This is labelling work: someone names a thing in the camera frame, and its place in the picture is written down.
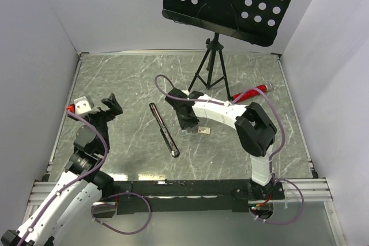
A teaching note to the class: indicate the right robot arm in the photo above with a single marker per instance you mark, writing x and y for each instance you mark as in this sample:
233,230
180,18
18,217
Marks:
255,130

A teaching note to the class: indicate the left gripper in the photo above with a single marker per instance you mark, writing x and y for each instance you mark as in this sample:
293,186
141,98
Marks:
114,108

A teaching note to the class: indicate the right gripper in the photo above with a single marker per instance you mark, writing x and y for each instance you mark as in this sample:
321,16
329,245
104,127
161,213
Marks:
184,125

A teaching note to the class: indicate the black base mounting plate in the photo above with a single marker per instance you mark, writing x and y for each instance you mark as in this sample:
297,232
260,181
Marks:
236,195

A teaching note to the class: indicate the black tripod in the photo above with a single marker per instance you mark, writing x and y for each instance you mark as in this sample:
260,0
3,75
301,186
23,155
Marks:
213,48

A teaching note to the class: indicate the white staple box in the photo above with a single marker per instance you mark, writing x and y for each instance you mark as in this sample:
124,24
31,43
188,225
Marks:
204,130

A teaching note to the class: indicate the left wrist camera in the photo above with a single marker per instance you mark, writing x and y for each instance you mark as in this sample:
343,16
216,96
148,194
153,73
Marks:
82,106

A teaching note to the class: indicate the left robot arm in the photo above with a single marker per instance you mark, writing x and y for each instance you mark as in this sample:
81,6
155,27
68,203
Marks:
80,184

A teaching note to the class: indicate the black stapler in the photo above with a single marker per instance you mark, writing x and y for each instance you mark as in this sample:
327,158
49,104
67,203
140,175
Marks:
172,147

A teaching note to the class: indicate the aluminium rail frame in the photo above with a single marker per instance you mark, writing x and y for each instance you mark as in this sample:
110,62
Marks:
298,190

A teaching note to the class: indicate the red glitter tube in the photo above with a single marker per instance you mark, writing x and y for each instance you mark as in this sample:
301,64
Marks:
268,86

